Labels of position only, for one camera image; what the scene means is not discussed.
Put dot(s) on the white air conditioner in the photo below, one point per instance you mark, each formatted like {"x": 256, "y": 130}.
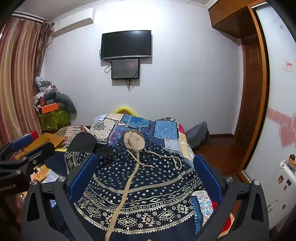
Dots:
{"x": 74, "y": 22}

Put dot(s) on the red and white label sticker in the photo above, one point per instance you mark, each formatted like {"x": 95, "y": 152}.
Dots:
{"x": 288, "y": 65}

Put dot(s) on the white appliance with stickers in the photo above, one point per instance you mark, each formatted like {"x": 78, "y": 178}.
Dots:
{"x": 284, "y": 185}

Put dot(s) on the yellow hoop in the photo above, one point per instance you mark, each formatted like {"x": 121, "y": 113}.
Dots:
{"x": 124, "y": 108}

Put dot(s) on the wooden overhead cabinet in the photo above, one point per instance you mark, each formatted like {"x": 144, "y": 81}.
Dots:
{"x": 227, "y": 16}

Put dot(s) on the grey backpack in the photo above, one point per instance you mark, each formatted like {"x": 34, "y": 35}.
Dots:
{"x": 196, "y": 135}

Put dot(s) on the pile of clothes and bags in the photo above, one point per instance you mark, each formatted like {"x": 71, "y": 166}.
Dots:
{"x": 45, "y": 88}

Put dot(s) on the dark red box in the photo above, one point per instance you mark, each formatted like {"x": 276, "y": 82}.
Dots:
{"x": 43, "y": 102}

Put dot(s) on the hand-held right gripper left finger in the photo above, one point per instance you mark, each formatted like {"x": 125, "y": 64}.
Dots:
{"x": 83, "y": 176}

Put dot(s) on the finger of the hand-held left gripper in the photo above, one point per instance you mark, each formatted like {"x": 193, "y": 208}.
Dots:
{"x": 41, "y": 151}
{"x": 22, "y": 141}

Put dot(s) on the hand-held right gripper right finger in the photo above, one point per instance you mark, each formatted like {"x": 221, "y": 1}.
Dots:
{"x": 208, "y": 176}

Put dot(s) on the small black wall monitor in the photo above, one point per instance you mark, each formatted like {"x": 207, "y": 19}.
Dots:
{"x": 124, "y": 68}

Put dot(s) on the green patterned cloth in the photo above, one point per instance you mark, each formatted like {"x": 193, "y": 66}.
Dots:
{"x": 54, "y": 120}

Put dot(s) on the pink lettering sticker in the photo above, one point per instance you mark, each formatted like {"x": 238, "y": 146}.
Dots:
{"x": 281, "y": 115}

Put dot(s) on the brown striped blanket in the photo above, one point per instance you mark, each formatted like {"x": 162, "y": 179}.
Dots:
{"x": 69, "y": 132}

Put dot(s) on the striped brown curtain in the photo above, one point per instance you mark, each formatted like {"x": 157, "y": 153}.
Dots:
{"x": 18, "y": 69}

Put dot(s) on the white curtain rail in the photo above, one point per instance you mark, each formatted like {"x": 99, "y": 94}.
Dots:
{"x": 27, "y": 18}

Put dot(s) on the pink heart sticker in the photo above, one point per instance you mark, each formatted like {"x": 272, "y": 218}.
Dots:
{"x": 288, "y": 135}

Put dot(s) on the black wall television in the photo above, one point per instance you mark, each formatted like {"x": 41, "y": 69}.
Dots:
{"x": 126, "y": 44}

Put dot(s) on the brown wooden door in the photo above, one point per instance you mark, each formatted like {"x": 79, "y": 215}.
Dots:
{"x": 248, "y": 92}

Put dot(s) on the navy patterned hoodie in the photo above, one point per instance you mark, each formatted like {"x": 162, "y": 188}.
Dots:
{"x": 143, "y": 190}

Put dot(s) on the orange box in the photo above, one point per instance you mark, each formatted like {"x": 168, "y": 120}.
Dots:
{"x": 49, "y": 108}

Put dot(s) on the blue patchwork blanket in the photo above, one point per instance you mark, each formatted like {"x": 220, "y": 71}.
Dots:
{"x": 161, "y": 129}

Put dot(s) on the red and white box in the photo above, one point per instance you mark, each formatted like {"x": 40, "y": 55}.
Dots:
{"x": 34, "y": 134}

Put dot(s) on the black garment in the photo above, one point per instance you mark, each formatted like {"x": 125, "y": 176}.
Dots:
{"x": 83, "y": 142}

